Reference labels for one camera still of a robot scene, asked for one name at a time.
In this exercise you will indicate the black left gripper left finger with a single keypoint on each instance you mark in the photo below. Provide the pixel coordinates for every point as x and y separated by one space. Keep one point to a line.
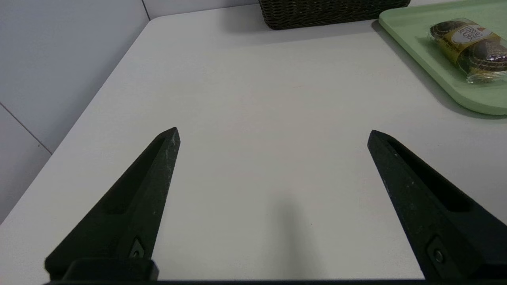
130 213

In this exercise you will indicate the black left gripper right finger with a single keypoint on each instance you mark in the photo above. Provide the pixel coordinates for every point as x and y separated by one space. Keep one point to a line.
427 206

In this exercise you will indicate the Ferrero Rocher chocolate pack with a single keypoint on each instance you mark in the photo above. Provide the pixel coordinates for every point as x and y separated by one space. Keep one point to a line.
471 47

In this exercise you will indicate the dark brown wicker basket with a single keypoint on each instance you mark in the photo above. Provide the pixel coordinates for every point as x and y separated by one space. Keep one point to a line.
328 14

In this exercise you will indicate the light green plastic tray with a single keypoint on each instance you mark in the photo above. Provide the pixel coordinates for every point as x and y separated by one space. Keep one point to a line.
420 39

